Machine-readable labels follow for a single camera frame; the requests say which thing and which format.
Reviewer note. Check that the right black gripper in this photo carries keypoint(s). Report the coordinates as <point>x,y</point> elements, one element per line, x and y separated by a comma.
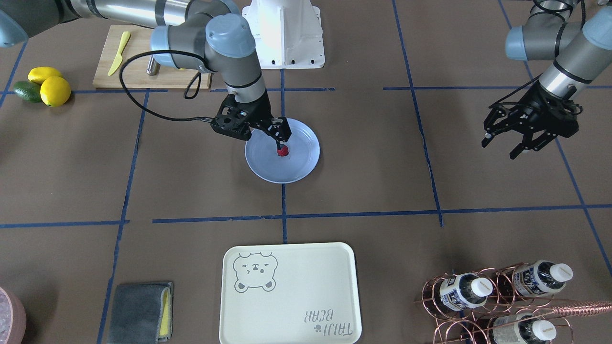
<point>258,112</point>

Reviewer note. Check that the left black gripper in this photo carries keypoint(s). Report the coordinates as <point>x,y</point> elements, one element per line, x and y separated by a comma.
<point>539,102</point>

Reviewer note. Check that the red strawberry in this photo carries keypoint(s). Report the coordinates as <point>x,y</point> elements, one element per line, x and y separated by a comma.
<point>283,151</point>

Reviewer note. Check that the blue plate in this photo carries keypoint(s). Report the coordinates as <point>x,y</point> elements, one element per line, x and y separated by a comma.
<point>303,154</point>

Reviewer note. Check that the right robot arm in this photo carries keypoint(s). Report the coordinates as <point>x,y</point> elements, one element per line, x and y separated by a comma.
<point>209,36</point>

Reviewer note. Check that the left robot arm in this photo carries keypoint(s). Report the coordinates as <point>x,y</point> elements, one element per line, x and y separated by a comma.
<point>579,52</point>

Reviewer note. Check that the steel rod black tip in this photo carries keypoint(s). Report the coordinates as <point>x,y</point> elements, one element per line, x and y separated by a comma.
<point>153,67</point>

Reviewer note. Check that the bottle white cap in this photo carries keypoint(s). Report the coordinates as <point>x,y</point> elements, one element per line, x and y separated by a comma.
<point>522,328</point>
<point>540,279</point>
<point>461,292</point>

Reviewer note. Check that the wooden cutting board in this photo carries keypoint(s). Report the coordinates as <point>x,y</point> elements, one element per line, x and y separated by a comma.
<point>135,75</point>

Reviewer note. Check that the cream bear tray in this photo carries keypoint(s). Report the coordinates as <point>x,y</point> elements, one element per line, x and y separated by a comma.
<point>290,294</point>

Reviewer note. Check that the yellow plastic knife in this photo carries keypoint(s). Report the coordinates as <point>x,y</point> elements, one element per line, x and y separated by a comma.
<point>118,58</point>

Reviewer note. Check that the grey yellow cloth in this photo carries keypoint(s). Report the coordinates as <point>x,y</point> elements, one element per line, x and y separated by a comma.
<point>142,313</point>

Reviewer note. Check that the yellow lemon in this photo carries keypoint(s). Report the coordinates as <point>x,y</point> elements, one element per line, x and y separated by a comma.
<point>55,91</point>
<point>38,75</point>

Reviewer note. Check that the green lime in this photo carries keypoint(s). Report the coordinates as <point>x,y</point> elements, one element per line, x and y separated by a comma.
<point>28,91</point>

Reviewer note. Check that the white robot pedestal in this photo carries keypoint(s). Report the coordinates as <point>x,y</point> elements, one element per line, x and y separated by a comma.
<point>288,33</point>

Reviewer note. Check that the copper wire bottle rack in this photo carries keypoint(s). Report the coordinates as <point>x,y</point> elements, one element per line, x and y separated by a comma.
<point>472,326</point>

